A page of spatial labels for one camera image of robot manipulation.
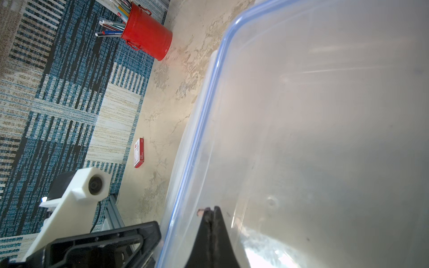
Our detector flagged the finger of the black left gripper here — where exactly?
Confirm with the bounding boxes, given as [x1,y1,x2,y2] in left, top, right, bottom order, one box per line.
[25,221,162,268]

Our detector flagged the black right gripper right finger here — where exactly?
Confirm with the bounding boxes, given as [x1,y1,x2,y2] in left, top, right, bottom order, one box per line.
[212,206,240,268]

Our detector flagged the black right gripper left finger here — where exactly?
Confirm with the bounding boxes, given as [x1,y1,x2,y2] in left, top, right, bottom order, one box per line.
[185,207,213,268]

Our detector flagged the blue-rimmed clear lunch box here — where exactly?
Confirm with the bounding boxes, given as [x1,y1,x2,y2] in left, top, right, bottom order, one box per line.
[156,1,429,268]

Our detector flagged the small red white card box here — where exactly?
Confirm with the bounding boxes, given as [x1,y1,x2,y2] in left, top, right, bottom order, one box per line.
[134,138,145,168]

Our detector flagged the red pencil cup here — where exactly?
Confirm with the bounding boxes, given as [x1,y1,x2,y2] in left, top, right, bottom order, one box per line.
[121,3,173,61]

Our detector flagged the pens in red cup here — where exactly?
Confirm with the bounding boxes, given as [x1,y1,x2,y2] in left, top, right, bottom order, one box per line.
[95,0,132,38]

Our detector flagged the aluminium front rail frame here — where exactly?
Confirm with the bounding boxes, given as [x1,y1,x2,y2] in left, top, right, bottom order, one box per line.
[101,194,125,231]

